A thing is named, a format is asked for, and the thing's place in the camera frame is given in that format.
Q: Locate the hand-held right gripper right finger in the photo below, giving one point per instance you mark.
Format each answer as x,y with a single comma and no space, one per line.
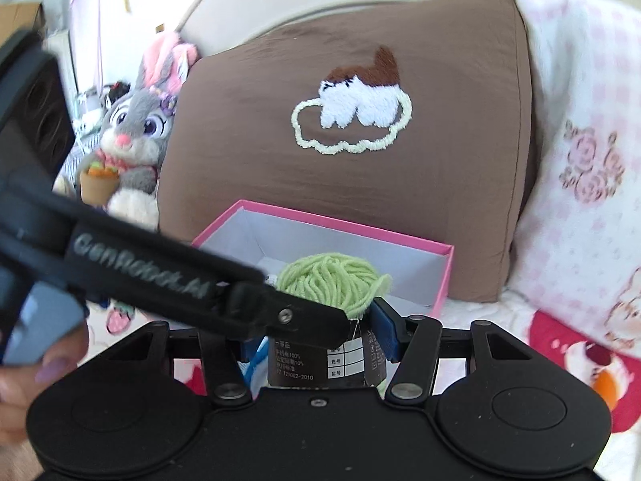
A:
388,328

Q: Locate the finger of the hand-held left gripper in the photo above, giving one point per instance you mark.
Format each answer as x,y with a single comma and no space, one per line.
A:
300,318

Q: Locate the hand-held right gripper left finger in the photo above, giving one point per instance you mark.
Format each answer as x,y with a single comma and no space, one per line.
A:
220,360

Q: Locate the green yarn ball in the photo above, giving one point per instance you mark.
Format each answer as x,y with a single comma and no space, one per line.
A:
325,280

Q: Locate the pink cardboard box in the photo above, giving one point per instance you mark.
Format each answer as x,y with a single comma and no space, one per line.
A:
350,255

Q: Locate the person's left hand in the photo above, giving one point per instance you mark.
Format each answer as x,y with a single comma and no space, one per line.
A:
15,401

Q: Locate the grey bunny plush toy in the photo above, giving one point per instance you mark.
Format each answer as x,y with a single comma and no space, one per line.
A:
135,115

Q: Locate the brown embroidered pillow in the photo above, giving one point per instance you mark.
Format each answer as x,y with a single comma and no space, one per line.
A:
250,160

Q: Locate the bear printed blanket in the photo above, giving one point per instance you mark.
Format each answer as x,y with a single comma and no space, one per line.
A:
551,340

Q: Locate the brown cardboard box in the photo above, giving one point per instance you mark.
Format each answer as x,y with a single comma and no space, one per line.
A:
20,17

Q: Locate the pink checkered bunny pillow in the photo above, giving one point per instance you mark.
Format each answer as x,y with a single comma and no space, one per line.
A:
591,85

